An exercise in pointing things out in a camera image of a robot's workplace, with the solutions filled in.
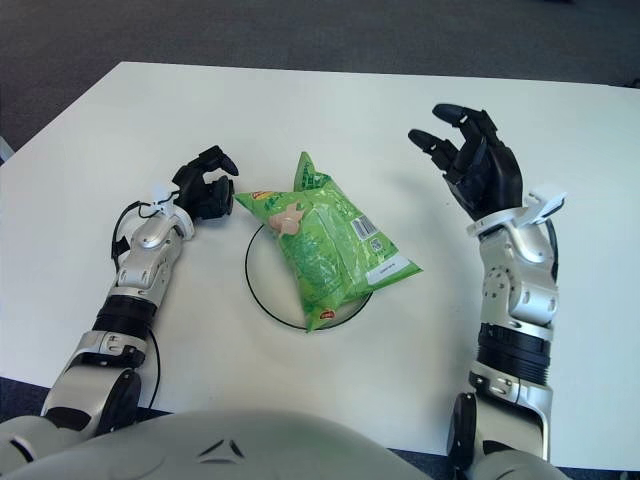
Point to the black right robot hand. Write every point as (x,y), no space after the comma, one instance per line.
(495,175)

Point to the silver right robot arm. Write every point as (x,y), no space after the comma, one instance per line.
(530,250)

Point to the green snack bag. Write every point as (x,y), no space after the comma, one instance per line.
(325,245)

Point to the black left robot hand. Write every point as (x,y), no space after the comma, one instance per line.
(210,197)

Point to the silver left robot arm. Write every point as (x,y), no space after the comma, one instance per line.
(150,240)

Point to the white plate with black rim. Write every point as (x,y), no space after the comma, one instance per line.
(267,275)

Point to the grey robot torso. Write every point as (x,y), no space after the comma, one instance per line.
(200,440)

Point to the white table leg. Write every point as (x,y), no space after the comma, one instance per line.
(4,150)

